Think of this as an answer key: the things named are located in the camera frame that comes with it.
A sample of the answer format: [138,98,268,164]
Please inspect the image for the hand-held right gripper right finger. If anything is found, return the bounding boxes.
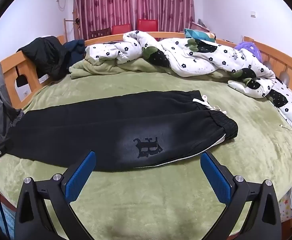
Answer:
[200,151,283,240]

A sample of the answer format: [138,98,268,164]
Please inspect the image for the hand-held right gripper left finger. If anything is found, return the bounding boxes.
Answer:
[14,151,97,240]

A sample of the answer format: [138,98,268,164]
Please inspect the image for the black pants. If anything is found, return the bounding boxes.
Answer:
[5,90,239,173]

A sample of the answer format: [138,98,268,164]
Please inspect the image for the person's blue jeans leg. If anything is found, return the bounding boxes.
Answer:
[0,200,18,240]

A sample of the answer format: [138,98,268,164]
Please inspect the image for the green bed sheet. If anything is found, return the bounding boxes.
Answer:
[0,57,292,240]

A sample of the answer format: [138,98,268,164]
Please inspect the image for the white floral pillow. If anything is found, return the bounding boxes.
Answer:
[266,79,292,130]

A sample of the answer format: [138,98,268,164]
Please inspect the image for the black jacket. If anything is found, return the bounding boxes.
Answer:
[16,36,70,79]

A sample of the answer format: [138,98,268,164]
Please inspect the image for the folded green blanket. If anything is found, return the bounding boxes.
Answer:
[69,57,226,80]

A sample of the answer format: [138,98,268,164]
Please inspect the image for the navy jacket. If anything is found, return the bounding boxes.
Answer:
[62,39,86,67]

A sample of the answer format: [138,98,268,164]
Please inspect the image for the white floral quilt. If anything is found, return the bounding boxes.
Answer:
[85,30,276,98]

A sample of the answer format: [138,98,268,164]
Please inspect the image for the purple plush toy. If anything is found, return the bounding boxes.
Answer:
[234,41,262,62]

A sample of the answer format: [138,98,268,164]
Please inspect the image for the wooden coat rack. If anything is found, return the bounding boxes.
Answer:
[63,9,81,43]

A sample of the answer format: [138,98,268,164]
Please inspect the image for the dark wooden chair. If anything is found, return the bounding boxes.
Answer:
[89,28,111,40]

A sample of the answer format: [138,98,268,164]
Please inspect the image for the teal patterned pillow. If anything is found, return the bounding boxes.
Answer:
[184,28,216,43]

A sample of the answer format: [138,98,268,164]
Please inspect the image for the red chair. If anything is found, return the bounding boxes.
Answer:
[137,19,159,33]
[111,24,132,35]

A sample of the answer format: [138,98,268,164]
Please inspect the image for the cardboard box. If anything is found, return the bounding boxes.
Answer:
[191,19,210,32]

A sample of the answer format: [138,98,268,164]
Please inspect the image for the pink striped curtain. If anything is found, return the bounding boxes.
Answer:
[73,0,195,40]

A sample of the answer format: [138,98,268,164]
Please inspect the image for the wooden bed frame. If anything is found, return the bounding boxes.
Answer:
[0,31,292,140]

